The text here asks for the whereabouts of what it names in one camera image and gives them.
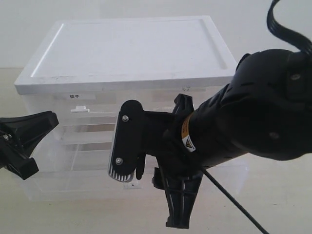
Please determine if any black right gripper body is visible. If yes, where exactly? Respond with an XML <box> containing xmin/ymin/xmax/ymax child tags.
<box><xmin>142</xmin><ymin>94</ymin><xmax>199</xmax><ymax>178</ymax></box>

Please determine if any wide clear drawer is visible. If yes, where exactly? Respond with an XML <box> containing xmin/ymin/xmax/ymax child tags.
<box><xmin>59</xmin><ymin>124</ymin><xmax>115</xmax><ymax>151</ymax></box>
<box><xmin>14</xmin><ymin>151</ymin><xmax>249</xmax><ymax>203</ymax></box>

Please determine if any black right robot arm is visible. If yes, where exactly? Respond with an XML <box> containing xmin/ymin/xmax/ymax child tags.
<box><xmin>143</xmin><ymin>49</ymin><xmax>312</xmax><ymax>229</ymax></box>

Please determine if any white translucent drawer cabinet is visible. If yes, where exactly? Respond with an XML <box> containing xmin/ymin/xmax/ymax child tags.
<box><xmin>14</xmin><ymin>15</ymin><xmax>249</xmax><ymax>203</ymax></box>

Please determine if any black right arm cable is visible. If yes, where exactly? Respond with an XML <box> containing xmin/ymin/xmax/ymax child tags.
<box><xmin>202</xmin><ymin>0</ymin><xmax>312</xmax><ymax>234</ymax></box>

